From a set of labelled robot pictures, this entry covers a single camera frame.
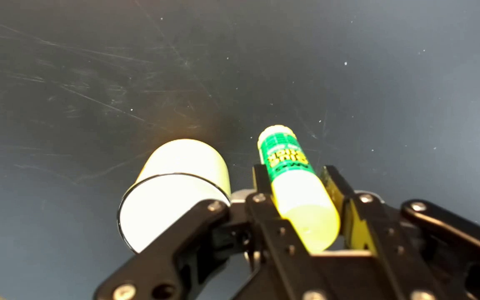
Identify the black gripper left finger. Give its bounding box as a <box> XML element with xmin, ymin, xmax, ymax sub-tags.
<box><xmin>249</xmin><ymin>166</ymin><xmax>309</xmax><ymax>300</ymax></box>

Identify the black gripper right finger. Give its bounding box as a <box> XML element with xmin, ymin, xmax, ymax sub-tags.
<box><xmin>324</xmin><ymin>166</ymin><xmax>419</xmax><ymax>300</ymax></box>

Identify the yellow green glue stick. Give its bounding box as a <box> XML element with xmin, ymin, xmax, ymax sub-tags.
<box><xmin>257</xmin><ymin>126</ymin><xmax>340</xmax><ymax>254</ymax></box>

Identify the yellow cup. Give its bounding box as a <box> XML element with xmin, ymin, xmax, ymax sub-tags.
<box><xmin>119</xmin><ymin>139</ymin><xmax>232</xmax><ymax>254</ymax></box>

